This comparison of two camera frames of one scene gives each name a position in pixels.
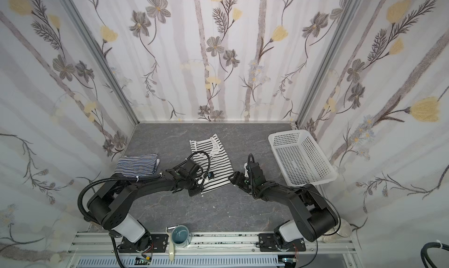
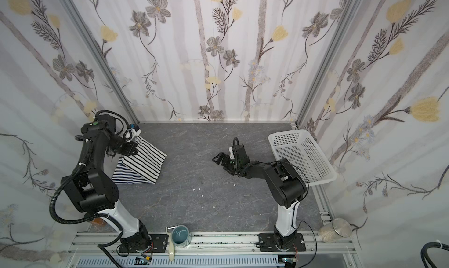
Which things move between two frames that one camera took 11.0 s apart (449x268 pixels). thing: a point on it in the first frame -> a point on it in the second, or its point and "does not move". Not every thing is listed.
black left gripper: [196, 184] -> [127, 148]
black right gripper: [244, 182] -> [227, 161]
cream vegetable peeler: [171, 244] does not move
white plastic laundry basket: [300, 159] does not move
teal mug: [180, 236] does not move
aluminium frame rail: [213, 244] does not move
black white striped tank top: [213, 160] -> [147, 161]
